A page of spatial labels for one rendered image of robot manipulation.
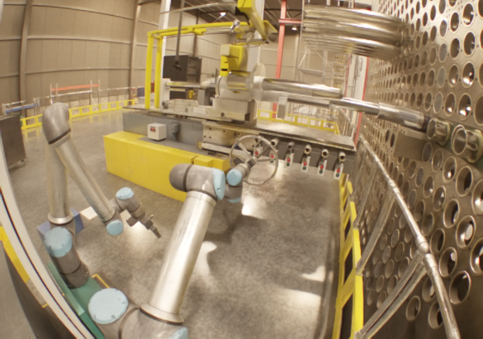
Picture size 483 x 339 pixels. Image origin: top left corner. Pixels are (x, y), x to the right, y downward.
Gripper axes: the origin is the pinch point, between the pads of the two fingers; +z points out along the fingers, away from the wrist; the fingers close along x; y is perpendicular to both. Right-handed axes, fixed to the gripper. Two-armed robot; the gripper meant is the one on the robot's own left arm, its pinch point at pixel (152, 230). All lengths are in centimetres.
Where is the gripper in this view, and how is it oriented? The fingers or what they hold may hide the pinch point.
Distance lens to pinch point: 143.7
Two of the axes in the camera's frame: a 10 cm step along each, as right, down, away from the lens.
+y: 5.7, -5.8, 5.9
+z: 2.5, 8.0, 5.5
